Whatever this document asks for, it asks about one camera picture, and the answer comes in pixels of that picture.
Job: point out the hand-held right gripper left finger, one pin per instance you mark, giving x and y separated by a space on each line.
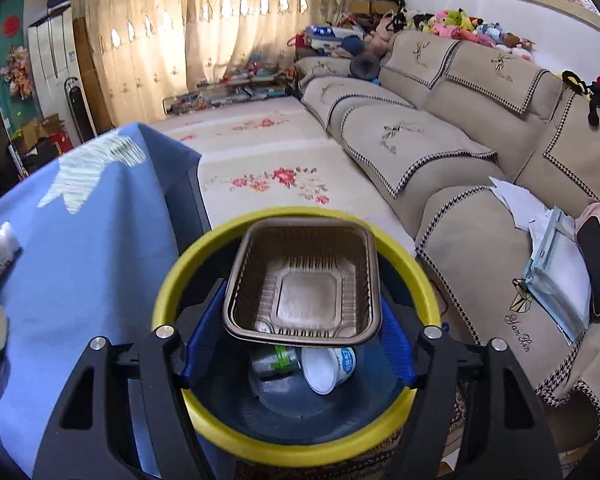
205 332

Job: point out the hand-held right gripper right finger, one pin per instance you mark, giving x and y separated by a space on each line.
397 347

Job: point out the brown plastic food tray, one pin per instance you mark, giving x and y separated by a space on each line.
300 295

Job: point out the yellow rimmed blue bin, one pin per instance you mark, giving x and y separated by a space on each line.
280 447

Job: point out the white yogurt cup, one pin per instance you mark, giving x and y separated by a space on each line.
325 370

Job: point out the clear bottle green label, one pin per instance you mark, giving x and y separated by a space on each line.
275 362

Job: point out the blue star print tablecloth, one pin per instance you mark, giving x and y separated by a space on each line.
105 260

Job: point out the clear plastic document folder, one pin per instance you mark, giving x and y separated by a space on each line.
560 280

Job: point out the beige sofa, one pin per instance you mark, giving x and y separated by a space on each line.
430 160

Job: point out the white papers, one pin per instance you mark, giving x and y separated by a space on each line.
520 200

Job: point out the floral floor mat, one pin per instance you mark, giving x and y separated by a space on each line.
280 135

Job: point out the white bubble wrap roll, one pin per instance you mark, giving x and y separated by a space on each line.
0 255

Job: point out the clutter of books and toys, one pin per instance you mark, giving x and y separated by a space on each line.
230 90

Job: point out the black tower fan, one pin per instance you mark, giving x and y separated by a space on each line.
80 110

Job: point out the open cardboard boxes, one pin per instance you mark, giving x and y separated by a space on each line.
40 132

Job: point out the large brown cardboard sheet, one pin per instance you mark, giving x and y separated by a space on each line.
92 75

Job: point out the dark neck pillow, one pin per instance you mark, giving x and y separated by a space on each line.
365 66

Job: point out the beige embroidered curtain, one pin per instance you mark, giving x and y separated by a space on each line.
205 35

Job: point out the red bag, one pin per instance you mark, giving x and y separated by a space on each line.
297 45

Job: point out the pink plush bear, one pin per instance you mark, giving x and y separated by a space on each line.
380 35

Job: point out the artificial flower bunch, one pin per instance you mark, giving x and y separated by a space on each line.
19 72

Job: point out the blue and white pack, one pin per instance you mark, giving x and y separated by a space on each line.
330 33

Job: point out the pile of plush toys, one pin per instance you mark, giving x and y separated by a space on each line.
455 22

